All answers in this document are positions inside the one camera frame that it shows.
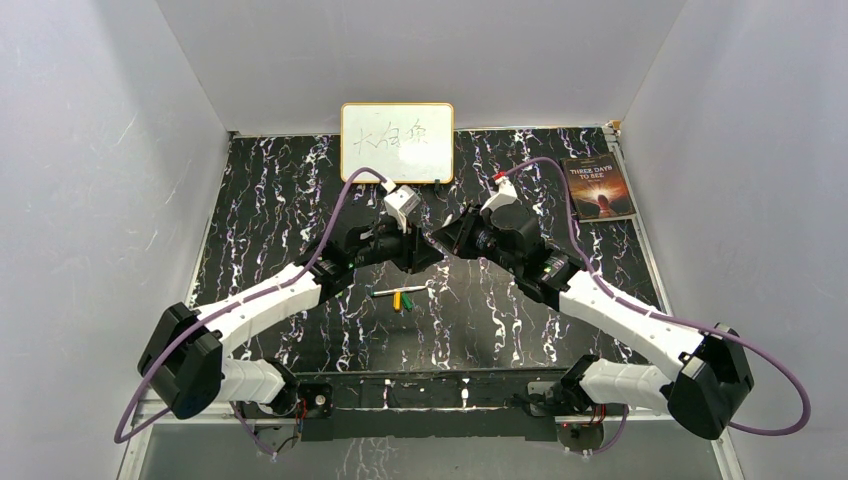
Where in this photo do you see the purple cable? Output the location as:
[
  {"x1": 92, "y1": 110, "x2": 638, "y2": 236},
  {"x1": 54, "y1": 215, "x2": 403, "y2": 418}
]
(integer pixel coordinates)
[
  {"x1": 494, "y1": 156, "x2": 813, "y2": 437},
  {"x1": 113, "y1": 166, "x2": 397, "y2": 445}
]

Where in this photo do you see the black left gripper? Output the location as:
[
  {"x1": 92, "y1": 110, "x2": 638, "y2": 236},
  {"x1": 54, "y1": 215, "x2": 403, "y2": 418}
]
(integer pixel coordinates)
[{"x1": 350, "y1": 213, "x2": 443, "y2": 275}]

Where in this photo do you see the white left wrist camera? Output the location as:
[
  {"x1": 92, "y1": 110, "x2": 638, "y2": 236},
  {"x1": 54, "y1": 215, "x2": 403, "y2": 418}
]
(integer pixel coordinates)
[{"x1": 384, "y1": 185, "x2": 421, "y2": 234}]

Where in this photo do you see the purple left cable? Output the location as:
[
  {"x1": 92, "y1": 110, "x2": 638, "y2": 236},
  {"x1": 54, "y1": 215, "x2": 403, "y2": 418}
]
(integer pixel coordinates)
[{"x1": 113, "y1": 166, "x2": 397, "y2": 445}]

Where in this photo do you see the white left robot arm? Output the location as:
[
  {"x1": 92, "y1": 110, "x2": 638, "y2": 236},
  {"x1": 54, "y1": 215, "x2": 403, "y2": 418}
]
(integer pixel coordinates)
[{"x1": 137, "y1": 217, "x2": 444, "y2": 420}]

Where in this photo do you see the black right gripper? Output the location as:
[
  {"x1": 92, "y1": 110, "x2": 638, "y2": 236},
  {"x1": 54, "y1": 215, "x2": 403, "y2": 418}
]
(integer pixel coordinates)
[{"x1": 434, "y1": 202, "x2": 521, "y2": 275}]

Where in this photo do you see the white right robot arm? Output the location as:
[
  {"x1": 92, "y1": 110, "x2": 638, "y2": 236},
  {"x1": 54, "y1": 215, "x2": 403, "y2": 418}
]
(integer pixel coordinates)
[{"x1": 432, "y1": 203, "x2": 754, "y2": 440}]

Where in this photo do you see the green pen cap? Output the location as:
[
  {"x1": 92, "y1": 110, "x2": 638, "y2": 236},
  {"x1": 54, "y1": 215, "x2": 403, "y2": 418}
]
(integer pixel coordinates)
[{"x1": 401, "y1": 293, "x2": 414, "y2": 311}]

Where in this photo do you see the white dry-erase board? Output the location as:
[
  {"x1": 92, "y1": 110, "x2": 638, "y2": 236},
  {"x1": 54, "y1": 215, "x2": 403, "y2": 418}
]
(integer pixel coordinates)
[{"x1": 339, "y1": 102, "x2": 455, "y2": 184}]

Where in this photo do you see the white pen lower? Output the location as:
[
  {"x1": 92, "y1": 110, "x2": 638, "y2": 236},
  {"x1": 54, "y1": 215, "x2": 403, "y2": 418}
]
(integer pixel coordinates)
[{"x1": 370, "y1": 285, "x2": 428, "y2": 297}]

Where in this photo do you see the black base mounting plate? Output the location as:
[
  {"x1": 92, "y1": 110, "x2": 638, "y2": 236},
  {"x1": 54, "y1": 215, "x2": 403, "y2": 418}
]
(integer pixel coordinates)
[{"x1": 297, "y1": 368, "x2": 577, "y2": 441}]

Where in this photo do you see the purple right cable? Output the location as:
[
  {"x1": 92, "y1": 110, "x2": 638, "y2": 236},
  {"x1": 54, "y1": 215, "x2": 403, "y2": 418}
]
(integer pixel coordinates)
[{"x1": 494, "y1": 156, "x2": 813, "y2": 437}]

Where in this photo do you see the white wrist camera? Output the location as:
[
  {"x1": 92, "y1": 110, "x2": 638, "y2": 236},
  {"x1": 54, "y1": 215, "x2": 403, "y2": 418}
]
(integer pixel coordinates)
[
  {"x1": 481, "y1": 172, "x2": 517, "y2": 212},
  {"x1": 384, "y1": 185, "x2": 421, "y2": 234}
]

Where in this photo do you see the dark Three Days book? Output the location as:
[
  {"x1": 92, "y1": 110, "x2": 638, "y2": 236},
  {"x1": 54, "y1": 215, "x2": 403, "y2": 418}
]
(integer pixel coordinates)
[{"x1": 562, "y1": 153, "x2": 637, "y2": 222}]

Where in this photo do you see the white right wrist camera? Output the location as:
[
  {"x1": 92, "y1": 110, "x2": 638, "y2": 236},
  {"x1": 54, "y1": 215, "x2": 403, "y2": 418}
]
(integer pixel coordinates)
[{"x1": 481, "y1": 172, "x2": 517, "y2": 212}]

